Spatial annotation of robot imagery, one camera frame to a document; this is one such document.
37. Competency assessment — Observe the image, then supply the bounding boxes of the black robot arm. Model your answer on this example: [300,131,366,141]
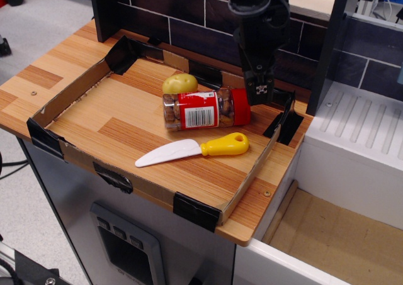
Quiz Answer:
[228,0,290,106]

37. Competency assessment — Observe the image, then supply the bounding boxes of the red-lidded spice bottle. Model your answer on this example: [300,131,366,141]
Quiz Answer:
[162,88,251,131]

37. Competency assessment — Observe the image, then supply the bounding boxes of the white toy sink unit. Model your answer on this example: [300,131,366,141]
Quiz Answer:
[233,83,402,284]

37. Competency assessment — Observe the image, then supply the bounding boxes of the dark grey shelf post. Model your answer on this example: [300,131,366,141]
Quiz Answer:
[306,0,356,116]

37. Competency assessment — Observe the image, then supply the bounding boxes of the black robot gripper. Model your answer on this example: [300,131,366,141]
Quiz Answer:
[234,4,290,106]

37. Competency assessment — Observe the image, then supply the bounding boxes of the grey toy oven cabinet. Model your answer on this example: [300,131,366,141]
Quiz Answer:
[20,141,236,284]

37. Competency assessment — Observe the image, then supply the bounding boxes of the yellow toy potato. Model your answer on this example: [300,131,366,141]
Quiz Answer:
[162,74,198,94]

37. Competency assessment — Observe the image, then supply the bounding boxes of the yellow-handled white toy knife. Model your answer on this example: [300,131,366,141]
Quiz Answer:
[135,132,249,168]

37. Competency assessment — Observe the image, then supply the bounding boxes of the cardboard fence with black tape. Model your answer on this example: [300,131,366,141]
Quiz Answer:
[27,37,312,242]

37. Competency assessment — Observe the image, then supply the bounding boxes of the dark left shelf post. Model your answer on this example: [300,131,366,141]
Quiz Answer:
[91,0,129,42]

